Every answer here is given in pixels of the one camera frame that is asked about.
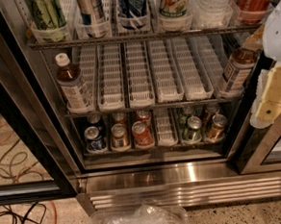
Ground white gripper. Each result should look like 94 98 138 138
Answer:
245 61 281 131

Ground green soda can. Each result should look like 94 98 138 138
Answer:
178 106 195 127
182 116 202 144

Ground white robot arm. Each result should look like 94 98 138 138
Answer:
250 0 281 129

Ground right fridge door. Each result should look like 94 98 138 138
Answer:
237 113 281 174

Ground fridge door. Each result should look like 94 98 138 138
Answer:
237 113 281 174
0 0 79 205

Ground front bronze soda can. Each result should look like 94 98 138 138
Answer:
206 114 228 139

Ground bronze soda can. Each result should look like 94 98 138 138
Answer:
201 103 220 125
206 114 228 139

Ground rear bronze soda can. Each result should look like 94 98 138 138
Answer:
201 103 220 125

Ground steel fridge vent grille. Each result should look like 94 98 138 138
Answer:
89 177 281 210

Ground white bottom shelf tray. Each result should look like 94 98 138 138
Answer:
153 109 178 147

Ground rear red soda can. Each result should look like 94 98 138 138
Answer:
135 110 152 126

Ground red soda can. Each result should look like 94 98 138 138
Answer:
135 110 152 126
132 121 154 149

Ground front red soda can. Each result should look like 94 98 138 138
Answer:
132 121 154 149

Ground rear gold soda can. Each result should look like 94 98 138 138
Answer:
112 112 127 126

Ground gold soda can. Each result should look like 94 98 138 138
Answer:
112 112 127 126
111 124 129 149

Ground front gold soda can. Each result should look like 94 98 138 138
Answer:
111 124 129 149

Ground blue tall can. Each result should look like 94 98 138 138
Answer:
118 0 147 30

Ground rear blue soda can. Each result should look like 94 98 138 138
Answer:
87 114 105 132

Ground blue soda can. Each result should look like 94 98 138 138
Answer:
84 126 107 152
87 114 105 132

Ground front blue soda can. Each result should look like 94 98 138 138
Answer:
84 126 107 152

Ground blue silver slim can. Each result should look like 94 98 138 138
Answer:
77 0 106 38

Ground green tall can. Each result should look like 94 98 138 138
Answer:
26 0 66 43

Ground left fridge door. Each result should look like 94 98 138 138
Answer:
0 0 79 205

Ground right tea bottle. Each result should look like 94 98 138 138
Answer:
217 47 258 93

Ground tea bottle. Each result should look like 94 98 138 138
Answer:
217 47 258 93
55 53 91 113

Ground clear water bottle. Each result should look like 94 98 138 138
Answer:
192 0 233 30

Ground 7up bottle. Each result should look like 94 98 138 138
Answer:
158 0 189 18

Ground clear plastic bin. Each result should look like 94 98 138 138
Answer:
89 204 190 224

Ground left tea bottle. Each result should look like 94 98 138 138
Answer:
55 53 91 113

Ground top wire shelf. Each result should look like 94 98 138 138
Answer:
29 24 261 50

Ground wire shelf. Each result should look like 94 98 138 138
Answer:
29 24 261 50
64 96 242 118

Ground middle wire shelf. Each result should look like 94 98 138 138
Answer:
64 96 242 118

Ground orange floor cable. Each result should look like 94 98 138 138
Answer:
46 200 59 224

